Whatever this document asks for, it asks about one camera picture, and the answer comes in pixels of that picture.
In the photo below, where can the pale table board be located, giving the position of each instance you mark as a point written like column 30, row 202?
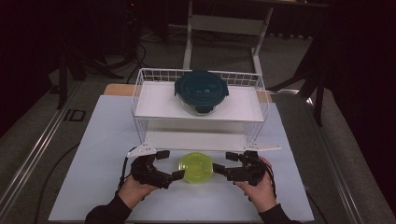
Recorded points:
column 93, row 161

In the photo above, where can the dark equipment tower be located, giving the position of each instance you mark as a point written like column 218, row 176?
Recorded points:
column 132, row 28

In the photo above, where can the metal floor rail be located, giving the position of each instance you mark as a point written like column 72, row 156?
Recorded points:
column 37, row 149
column 330, row 149

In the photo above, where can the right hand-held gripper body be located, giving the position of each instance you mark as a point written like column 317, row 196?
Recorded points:
column 246, row 172

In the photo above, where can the round container with teal lid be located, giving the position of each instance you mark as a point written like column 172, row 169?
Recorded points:
column 200, row 90

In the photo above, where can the black floor bracket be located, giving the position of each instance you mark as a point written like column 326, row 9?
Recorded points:
column 74, row 115

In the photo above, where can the white metal desk frame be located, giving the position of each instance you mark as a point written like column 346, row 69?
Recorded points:
column 224, row 25

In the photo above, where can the person's right hand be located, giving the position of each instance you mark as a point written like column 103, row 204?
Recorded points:
column 260, row 194

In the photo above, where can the black stand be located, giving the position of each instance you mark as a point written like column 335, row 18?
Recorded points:
column 318, row 102
column 63, row 84

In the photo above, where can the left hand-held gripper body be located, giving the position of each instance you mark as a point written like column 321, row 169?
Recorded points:
column 149, row 172

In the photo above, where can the yellow-green plastic container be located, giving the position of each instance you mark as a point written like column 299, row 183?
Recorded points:
column 196, row 168

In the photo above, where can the person's left hand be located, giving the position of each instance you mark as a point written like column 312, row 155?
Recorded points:
column 134, row 193

